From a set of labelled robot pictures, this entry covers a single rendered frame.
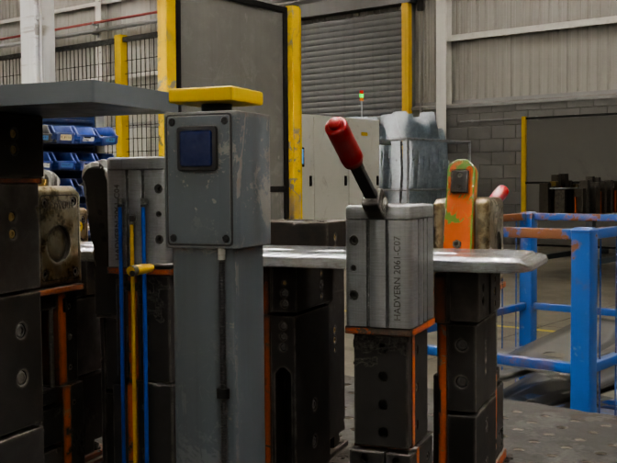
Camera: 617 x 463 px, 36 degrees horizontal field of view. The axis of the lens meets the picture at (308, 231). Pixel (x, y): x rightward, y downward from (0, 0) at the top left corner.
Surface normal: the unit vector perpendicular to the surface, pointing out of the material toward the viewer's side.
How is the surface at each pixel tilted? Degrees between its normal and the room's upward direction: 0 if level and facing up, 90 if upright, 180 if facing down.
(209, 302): 90
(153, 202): 90
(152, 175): 90
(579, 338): 90
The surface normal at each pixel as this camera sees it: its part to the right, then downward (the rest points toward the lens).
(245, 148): 0.93, 0.01
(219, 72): 0.79, 0.03
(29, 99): -0.38, 0.05
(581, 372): -0.64, 0.04
